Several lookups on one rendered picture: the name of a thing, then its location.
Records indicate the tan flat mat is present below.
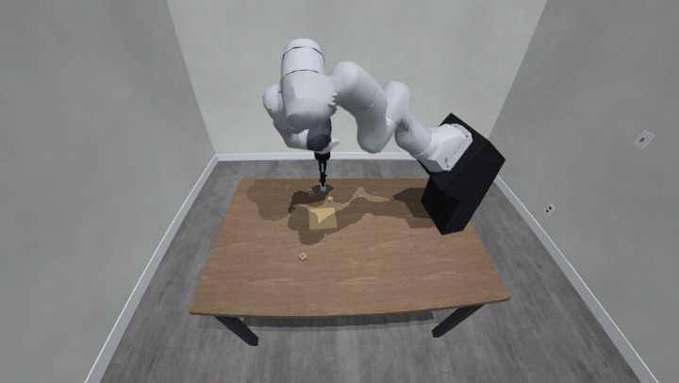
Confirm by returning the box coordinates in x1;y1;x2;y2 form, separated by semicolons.
308;208;338;230

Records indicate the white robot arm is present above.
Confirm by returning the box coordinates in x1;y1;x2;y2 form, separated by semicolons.
263;39;472;172

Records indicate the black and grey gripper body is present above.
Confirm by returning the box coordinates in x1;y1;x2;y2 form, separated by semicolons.
314;152;330;169

